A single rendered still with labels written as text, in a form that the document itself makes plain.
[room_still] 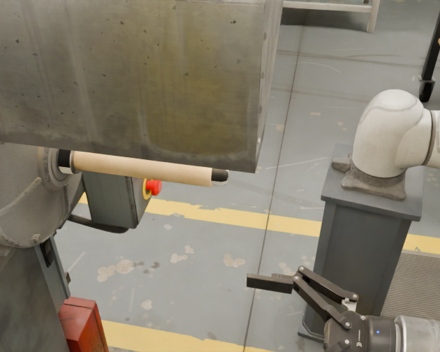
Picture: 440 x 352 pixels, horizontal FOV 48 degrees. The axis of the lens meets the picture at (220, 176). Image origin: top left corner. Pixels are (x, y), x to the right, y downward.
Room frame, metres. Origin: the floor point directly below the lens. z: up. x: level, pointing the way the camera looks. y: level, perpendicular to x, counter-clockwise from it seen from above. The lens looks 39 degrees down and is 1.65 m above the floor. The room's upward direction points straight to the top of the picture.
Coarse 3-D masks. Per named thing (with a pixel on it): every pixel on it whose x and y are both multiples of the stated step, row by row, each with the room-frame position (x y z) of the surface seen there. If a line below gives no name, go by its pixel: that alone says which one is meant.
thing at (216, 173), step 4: (212, 168) 0.49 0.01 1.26; (212, 172) 0.48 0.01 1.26; (216, 172) 0.48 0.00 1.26; (220, 172) 0.48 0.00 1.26; (224, 172) 0.48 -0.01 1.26; (228, 172) 0.49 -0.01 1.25; (212, 176) 0.48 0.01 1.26; (216, 176) 0.48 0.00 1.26; (220, 176) 0.48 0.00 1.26; (224, 176) 0.48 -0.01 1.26; (228, 176) 0.49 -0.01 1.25; (212, 180) 0.48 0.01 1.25; (216, 180) 0.48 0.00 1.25; (220, 180) 0.47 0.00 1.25; (224, 180) 0.48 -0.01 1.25; (216, 184) 0.48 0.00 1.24; (220, 184) 0.48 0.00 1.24
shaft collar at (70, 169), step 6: (60, 150) 0.51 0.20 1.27; (66, 150) 0.51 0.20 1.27; (60, 156) 0.51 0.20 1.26; (66, 156) 0.51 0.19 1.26; (72, 156) 0.51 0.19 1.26; (60, 162) 0.51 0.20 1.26; (66, 162) 0.50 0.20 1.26; (72, 162) 0.51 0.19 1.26; (60, 168) 0.51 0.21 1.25; (66, 168) 0.50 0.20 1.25; (72, 168) 0.50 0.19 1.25
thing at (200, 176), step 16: (80, 160) 0.51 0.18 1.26; (96, 160) 0.51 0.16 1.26; (112, 160) 0.50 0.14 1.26; (128, 160) 0.50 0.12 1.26; (144, 160) 0.50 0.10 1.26; (144, 176) 0.49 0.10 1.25; (160, 176) 0.49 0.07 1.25; (176, 176) 0.48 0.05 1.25; (192, 176) 0.48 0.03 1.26; (208, 176) 0.48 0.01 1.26
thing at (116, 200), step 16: (96, 176) 0.73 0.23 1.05; (112, 176) 0.72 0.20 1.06; (128, 176) 0.72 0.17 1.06; (96, 192) 0.73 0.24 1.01; (112, 192) 0.72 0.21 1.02; (128, 192) 0.72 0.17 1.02; (144, 192) 0.76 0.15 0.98; (96, 208) 0.73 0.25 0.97; (112, 208) 0.72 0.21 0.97; (128, 208) 0.72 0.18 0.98; (144, 208) 0.76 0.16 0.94; (96, 224) 0.75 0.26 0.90; (112, 224) 0.72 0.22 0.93; (128, 224) 0.72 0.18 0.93
